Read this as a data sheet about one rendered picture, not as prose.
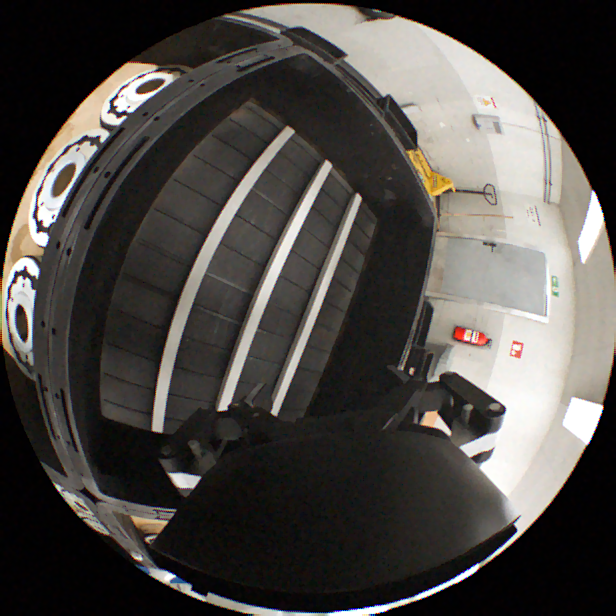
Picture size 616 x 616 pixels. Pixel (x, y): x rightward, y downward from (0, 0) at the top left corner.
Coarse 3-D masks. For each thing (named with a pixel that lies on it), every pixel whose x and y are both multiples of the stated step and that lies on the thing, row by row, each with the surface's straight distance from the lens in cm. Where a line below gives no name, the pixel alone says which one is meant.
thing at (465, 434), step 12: (468, 408) 9; (456, 420) 10; (468, 420) 9; (456, 432) 9; (468, 432) 9; (480, 432) 9; (492, 432) 9; (456, 444) 8; (468, 444) 8; (480, 444) 9; (492, 444) 9
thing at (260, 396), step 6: (258, 384) 16; (264, 384) 16; (258, 390) 14; (264, 390) 15; (252, 396) 14; (258, 396) 14; (264, 396) 15; (270, 396) 16; (252, 402) 13; (258, 402) 14; (264, 402) 15; (270, 402) 16; (264, 408) 15; (270, 408) 16
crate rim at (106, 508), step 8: (96, 504) 22; (104, 504) 21; (112, 504) 20; (104, 512) 23; (112, 512) 23; (120, 512) 21; (128, 512) 20; (136, 512) 20; (144, 512) 20; (112, 520) 24; (160, 520) 21; (168, 520) 21; (120, 528) 26; (120, 536) 30; (128, 536) 29; (128, 544) 34; (136, 552) 38; (144, 560) 46; (160, 568) 57
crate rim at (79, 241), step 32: (256, 64) 19; (320, 64) 23; (192, 96) 12; (352, 96) 23; (160, 128) 11; (384, 128) 24; (128, 160) 12; (96, 192) 10; (96, 224) 9; (64, 256) 10; (64, 288) 10; (64, 320) 10; (416, 320) 26; (64, 352) 11; (64, 384) 12; (64, 416) 13; (96, 480) 18; (160, 512) 19
